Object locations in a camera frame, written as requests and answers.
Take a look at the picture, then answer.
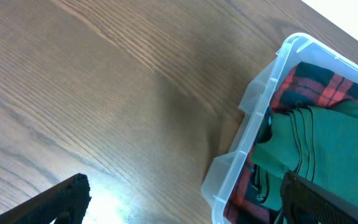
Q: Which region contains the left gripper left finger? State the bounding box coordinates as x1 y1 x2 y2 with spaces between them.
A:
0 173 91 224

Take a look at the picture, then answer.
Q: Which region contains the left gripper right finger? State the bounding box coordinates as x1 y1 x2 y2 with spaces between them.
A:
280 172 358 224

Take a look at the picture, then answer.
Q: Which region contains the dark green garment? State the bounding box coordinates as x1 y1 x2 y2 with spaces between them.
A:
250 100 358 211

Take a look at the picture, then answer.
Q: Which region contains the clear plastic storage bin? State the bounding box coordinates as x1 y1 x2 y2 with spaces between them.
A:
201 32 358 224

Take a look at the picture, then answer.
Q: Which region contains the red navy plaid shirt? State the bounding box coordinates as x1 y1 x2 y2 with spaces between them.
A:
224 62 358 223

